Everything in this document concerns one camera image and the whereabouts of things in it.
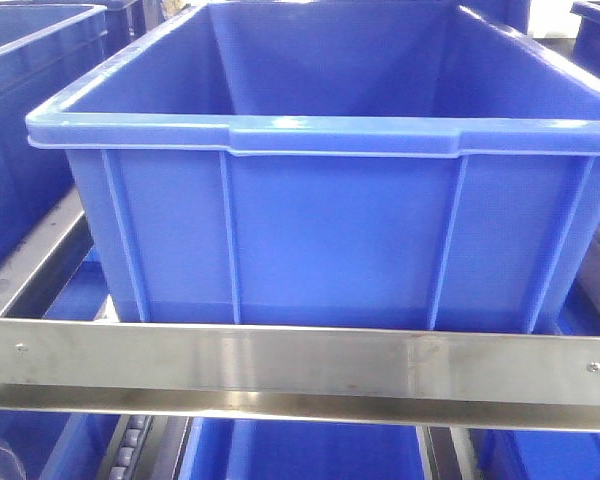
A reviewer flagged large blue crate centre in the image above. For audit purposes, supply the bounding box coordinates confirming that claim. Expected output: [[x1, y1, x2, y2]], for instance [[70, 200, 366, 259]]
[[26, 1, 600, 333]]

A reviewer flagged blue crate lower middle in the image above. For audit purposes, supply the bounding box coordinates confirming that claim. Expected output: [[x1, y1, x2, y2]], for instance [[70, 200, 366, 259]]
[[179, 418, 425, 479]]

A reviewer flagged blue crate lower right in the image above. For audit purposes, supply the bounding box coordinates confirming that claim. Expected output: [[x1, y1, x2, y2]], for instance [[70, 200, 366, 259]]
[[469, 429, 600, 479]]

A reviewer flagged blue crate lower left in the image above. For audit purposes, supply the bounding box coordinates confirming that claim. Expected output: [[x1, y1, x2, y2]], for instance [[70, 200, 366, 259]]
[[0, 410, 119, 479]]

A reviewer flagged blue crate upper left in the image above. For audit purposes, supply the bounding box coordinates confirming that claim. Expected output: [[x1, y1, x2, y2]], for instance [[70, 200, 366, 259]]
[[0, 3, 106, 263]]

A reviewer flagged blue crate upper right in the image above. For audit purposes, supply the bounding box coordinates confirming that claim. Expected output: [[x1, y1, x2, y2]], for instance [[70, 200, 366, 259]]
[[571, 1, 600, 79]]

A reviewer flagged steel rack front rail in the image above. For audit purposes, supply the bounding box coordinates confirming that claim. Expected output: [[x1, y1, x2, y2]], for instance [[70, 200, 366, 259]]
[[0, 319, 600, 431]]

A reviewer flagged roller track rail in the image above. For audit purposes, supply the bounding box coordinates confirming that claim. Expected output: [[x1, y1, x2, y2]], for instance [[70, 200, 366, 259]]
[[96, 415, 153, 480]]

